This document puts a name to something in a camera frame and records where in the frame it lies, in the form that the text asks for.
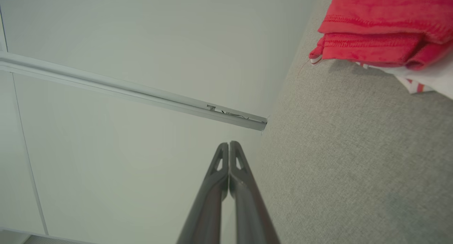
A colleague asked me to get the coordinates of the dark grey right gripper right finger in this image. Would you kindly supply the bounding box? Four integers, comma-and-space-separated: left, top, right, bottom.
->
229, 141, 280, 244

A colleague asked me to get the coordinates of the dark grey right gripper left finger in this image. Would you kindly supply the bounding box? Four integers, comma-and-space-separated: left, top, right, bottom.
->
177, 142, 230, 244

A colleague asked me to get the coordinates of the red and white jersey garment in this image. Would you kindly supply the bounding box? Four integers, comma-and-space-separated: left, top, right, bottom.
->
309, 0, 453, 100

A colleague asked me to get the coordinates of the grey partition post with cable slot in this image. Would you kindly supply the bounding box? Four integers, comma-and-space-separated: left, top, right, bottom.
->
0, 51, 268, 132

